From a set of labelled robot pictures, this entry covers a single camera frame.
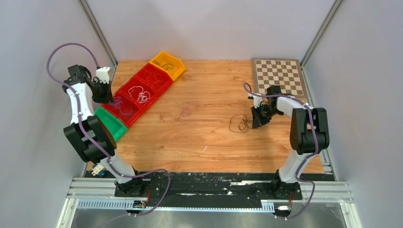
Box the white wire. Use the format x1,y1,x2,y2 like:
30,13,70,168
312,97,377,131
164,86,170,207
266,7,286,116
127,85,152,105

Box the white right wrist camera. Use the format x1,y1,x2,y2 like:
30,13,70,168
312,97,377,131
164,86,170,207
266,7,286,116
248,94,262,109

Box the brown wire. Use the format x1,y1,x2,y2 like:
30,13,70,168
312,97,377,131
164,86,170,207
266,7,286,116
228,114,254,134

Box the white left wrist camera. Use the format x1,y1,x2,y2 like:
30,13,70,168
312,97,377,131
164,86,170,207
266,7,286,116
93,66,111,84

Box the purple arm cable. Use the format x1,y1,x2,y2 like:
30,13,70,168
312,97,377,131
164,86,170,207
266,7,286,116
242,82,320,220
46,42,172,217

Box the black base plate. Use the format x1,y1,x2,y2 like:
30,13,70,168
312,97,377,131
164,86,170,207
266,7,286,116
84,170,335,209

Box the yellow plastic bin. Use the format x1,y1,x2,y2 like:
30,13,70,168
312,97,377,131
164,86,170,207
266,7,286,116
149,51,186,81

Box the red plastic bin far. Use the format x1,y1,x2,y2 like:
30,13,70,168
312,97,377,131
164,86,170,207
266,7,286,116
135,63,173,95

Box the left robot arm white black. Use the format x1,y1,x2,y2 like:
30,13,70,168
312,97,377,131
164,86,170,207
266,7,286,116
62,65,145,197

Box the red plastic bin near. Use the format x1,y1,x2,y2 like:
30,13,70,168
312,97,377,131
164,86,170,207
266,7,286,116
101,92,144,128

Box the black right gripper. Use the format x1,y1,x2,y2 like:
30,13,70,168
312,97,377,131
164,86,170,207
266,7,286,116
250,104,281,129

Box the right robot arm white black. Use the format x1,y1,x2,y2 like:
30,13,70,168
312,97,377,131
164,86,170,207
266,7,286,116
243,83,330,199

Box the white slotted cable duct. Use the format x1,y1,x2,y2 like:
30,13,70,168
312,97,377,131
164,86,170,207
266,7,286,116
77,200,275,213

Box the aluminium frame rail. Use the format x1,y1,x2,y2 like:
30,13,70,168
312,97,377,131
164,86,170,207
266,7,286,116
67,178,354,203

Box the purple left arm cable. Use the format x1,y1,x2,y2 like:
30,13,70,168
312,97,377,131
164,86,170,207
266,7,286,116
46,42,172,217

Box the purple thin wire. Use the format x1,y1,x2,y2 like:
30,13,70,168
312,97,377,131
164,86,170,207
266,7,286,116
178,106,192,124

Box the green plastic bin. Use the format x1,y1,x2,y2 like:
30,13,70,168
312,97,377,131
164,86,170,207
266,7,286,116
95,106,128,142

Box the blue wire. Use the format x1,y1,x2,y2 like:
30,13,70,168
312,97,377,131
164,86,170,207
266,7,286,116
112,96,134,116

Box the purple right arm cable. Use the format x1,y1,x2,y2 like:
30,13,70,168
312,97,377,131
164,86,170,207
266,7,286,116
242,82,320,220

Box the wooden chessboard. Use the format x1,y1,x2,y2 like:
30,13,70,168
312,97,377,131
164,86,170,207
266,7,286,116
251,57,308,100

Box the small white blue toy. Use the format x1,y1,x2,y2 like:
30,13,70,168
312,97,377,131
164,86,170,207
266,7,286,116
91,164,106,177

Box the red plastic bin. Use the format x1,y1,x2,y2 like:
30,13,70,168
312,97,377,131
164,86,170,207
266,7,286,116
101,92,144,128
135,63,173,95
119,77,158,110

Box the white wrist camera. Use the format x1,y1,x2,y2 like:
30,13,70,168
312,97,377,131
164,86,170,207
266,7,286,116
93,66,111,84
248,94,262,109

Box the red plastic bin middle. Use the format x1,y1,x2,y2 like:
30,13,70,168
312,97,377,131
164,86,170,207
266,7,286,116
119,77,158,110

